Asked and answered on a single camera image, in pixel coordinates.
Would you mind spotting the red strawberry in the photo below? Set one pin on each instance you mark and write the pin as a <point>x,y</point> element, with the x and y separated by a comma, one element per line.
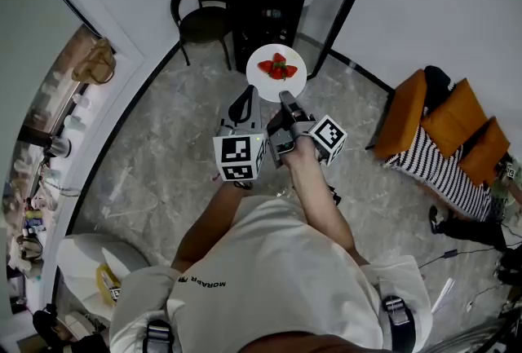
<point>279,58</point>
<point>276,73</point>
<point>265,66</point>
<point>291,69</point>

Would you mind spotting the person's right forearm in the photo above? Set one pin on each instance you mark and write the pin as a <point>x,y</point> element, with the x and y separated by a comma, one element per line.
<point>314,188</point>

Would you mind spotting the person's left forearm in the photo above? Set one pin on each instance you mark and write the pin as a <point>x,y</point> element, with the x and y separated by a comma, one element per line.
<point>208,221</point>

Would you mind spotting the beige handbag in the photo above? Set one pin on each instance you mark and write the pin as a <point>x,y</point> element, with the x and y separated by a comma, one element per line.
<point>94,64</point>

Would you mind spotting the black phone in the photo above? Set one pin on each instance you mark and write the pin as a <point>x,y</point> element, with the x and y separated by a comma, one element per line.
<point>333,195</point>

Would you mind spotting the black and white striped blanket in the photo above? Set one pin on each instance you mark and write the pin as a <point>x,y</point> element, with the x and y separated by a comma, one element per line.
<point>440,176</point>

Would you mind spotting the white round pouf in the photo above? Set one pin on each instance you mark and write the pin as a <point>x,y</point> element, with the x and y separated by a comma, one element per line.
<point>94,253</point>

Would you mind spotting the small white drink bottle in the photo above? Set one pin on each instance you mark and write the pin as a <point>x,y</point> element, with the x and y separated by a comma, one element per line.
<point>275,13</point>

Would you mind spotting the silver kettle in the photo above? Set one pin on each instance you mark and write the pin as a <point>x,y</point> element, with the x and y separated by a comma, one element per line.
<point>59,146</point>

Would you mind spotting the person's white t-shirt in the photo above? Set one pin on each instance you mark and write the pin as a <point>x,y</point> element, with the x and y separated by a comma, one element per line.
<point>277,270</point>

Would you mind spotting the black garment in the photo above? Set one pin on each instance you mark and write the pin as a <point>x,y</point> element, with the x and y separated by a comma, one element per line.
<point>437,86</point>

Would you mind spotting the white round plate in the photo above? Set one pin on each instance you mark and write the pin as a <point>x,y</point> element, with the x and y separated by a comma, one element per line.
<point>261,87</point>

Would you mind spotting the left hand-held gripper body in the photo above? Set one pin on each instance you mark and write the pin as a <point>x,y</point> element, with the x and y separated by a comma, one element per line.
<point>238,155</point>

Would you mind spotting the orange cushion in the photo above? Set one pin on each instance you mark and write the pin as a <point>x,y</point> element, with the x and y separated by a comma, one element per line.
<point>485,151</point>
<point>454,117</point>

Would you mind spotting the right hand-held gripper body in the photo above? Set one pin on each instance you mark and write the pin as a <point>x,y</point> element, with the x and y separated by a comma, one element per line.
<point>328,137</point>

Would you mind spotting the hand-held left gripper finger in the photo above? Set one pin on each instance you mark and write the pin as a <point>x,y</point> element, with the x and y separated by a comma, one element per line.
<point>255,115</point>
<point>234,124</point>

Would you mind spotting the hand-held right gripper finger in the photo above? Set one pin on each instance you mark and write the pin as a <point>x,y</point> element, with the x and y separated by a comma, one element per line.
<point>290,106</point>

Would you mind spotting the black round chair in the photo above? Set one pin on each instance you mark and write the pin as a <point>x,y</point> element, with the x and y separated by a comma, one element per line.
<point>202,23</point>

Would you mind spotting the white cup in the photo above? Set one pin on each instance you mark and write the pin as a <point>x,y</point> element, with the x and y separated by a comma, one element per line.
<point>72,123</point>
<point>81,102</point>

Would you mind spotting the orange sofa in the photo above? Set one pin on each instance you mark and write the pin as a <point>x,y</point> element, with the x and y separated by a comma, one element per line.
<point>401,115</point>

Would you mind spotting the pile of assorted small items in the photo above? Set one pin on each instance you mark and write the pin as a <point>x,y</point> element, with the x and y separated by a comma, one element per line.
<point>28,221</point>

